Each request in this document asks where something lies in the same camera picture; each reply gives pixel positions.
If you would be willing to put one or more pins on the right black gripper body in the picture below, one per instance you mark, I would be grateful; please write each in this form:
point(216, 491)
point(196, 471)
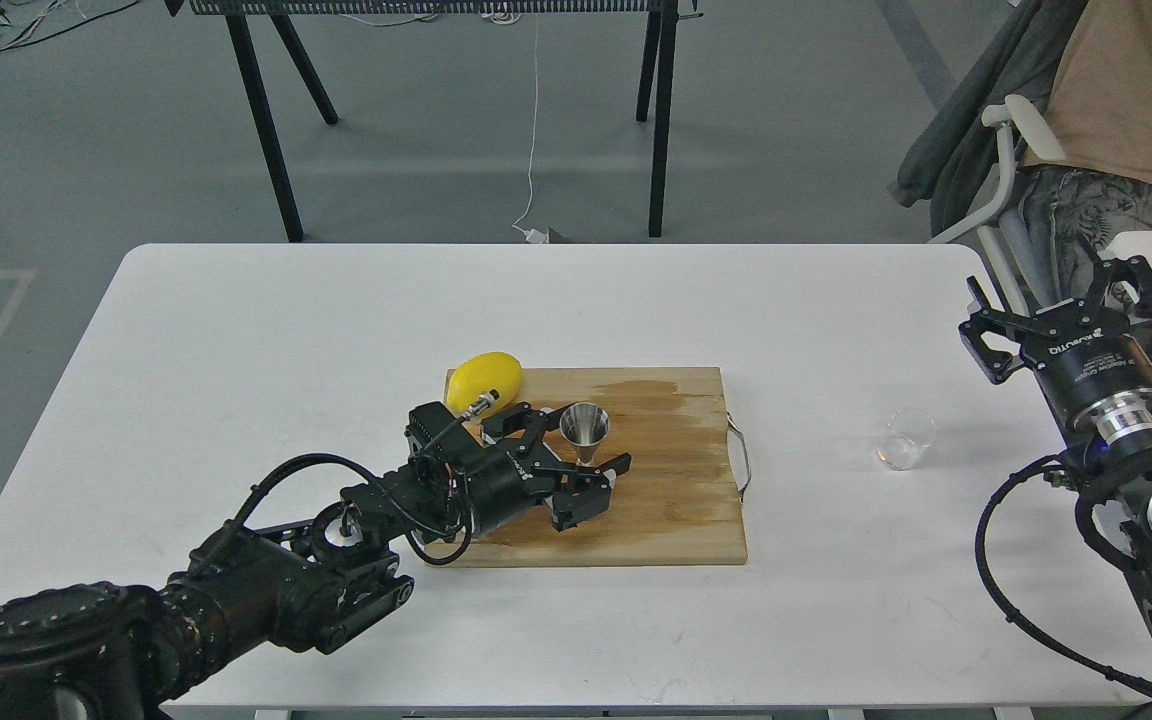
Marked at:
point(1084, 355)

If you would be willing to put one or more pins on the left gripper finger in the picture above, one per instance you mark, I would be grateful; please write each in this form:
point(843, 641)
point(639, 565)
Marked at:
point(532, 422)
point(573, 493)

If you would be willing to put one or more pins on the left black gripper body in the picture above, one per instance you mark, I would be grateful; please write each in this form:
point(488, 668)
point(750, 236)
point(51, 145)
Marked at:
point(484, 486)

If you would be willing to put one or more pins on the steel jigger measuring cup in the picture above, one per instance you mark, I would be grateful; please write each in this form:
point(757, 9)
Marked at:
point(584, 425)

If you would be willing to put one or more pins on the small clear glass cup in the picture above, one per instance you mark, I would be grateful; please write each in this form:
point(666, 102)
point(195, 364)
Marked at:
point(908, 435)

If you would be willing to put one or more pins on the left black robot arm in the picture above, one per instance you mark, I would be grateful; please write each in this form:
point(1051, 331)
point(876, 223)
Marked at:
point(305, 564)

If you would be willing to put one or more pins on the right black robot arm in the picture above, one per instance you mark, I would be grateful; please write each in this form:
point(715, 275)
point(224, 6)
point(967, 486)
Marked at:
point(1108, 466)

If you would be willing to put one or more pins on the yellow lemon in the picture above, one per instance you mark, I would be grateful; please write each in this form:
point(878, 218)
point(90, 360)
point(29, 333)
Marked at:
point(495, 371)

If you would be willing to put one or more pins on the wooden cutting board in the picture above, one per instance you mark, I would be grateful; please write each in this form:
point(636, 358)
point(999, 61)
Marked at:
point(678, 505)

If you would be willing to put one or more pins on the person in tan shirt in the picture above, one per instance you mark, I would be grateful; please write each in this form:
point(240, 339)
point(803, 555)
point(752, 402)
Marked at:
point(1100, 110)

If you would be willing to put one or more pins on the white office chair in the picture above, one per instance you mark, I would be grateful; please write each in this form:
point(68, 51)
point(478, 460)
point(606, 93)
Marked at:
point(998, 224)

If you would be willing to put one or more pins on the dark grey jacket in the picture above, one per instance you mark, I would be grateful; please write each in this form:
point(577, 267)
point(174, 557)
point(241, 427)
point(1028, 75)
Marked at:
point(950, 160)

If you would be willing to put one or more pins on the black metal table frame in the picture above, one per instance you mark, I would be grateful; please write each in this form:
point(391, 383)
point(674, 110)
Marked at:
point(449, 81)

